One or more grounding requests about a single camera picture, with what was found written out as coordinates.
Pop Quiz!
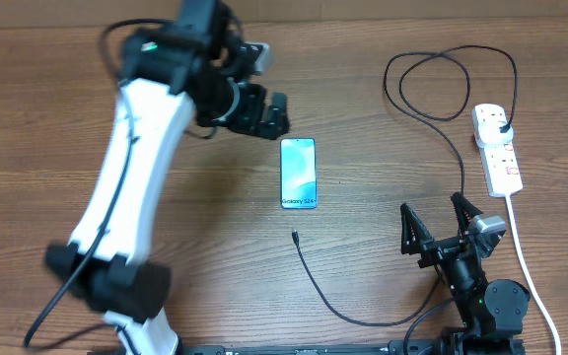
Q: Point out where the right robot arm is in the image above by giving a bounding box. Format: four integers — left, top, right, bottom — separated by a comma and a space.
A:
390, 192, 531, 354

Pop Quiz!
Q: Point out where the white charger plug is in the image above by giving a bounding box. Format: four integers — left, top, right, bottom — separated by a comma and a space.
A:
474, 121, 514, 148

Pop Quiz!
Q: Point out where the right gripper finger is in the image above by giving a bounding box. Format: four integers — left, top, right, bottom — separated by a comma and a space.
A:
451, 192, 482, 235
400, 203, 434, 254

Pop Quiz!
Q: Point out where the black charging cable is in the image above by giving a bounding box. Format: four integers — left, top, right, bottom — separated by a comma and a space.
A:
291, 44, 519, 328

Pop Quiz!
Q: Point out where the white power strip cord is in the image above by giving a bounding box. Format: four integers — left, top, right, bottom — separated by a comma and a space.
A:
504, 194, 563, 355

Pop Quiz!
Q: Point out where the Galaxy smartphone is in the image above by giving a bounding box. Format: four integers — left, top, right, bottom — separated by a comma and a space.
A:
280, 138, 318, 209

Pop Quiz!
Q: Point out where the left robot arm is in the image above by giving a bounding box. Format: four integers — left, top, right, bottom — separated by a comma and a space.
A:
45, 0, 290, 354

